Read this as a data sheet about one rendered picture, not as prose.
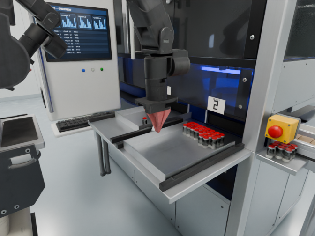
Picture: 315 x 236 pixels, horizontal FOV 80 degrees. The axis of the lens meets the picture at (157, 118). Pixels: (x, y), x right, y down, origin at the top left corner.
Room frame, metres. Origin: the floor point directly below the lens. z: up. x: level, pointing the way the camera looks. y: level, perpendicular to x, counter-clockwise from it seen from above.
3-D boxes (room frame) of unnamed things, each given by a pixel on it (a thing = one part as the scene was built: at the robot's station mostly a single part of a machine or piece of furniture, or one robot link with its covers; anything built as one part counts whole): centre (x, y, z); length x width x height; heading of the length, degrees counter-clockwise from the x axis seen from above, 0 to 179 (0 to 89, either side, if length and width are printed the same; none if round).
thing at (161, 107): (0.48, 0.01, 1.07); 0.07 x 0.07 x 0.09; 36
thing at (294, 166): (0.59, -0.46, 0.87); 0.14 x 0.13 x 0.02; 126
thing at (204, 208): (1.73, -0.16, 0.44); 2.06 x 1.00 x 0.88; 36
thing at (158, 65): (0.49, 0.00, 1.20); 0.07 x 0.06 x 0.07; 128
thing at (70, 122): (1.11, 0.42, 0.82); 0.40 x 0.14 x 0.02; 124
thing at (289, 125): (0.58, -0.42, 0.99); 0.08 x 0.07 x 0.07; 126
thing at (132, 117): (0.98, 0.03, 0.90); 0.34 x 0.26 x 0.04; 126
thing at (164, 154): (0.64, -0.08, 0.90); 0.34 x 0.26 x 0.04; 126
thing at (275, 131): (0.55, -0.38, 0.99); 0.04 x 0.04 x 0.04; 36
